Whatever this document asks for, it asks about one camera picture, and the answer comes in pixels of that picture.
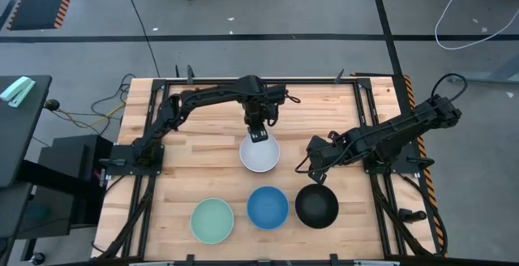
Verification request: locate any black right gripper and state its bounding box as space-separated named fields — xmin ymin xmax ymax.
xmin=306 ymin=131 xmax=350 ymax=186

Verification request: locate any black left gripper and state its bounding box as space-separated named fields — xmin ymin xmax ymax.
xmin=242 ymin=95 xmax=281 ymax=144

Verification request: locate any small white ribbed bowl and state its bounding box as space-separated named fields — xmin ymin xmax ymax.
xmin=238 ymin=132 xmax=281 ymax=174

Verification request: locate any black bowl with white outside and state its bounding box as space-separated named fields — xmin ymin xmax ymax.
xmin=294 ymin=182 xmax=340 ymax=230

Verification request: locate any blue bowl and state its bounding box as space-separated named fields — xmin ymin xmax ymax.
xmin=246 ymin=185 xmax=290 ymax=231

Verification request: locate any mint green bowl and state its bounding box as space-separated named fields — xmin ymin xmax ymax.
xmin=189 ymin=197 xmax=236 ymax=246

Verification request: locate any black equipment box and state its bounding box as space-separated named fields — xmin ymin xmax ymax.
xmin=38 ymin=134 xmax=114 ymax=229

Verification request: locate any grey metal stand base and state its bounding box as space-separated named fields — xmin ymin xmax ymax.
xmin=448 ymin=54 xmax=519 ymax=84

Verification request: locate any black side desk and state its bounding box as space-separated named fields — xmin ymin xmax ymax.
xmin=0 ymin=74 xmax=53 ymax=189

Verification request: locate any mint green stapler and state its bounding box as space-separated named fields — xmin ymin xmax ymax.
xmin=0 ymin=75 xmax=36 ymax=109

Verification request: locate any black aluminium rig frame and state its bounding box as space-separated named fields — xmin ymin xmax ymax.
xmin=97 ymin=77 xmax=447 ymax=266

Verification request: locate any black clamp handle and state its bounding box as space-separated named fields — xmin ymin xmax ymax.
xmin=398 ymin=208 xmax=428 ymax=224
xmin=406 ymin=156 xmax=435 ymax=166

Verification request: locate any black floor cable bundle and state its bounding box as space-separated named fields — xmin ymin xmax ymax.
xmin=89 ymin=73 xmax=137 ymax=137

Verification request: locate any yellow floor cable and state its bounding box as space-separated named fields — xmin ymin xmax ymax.
xmin=56 ymin=102 xmax=127 ymax=129

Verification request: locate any thin black hanging cable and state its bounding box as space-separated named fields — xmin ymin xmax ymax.
xmin=120 ymin=0 xmax=161 ymax=79

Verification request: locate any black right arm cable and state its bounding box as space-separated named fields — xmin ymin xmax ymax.
xmin=431 ymin=72 xmax=469 ymax=105

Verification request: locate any white floor cable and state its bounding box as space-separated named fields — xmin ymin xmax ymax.
xmin=434 ymin=0 xmax=519 ymax=51

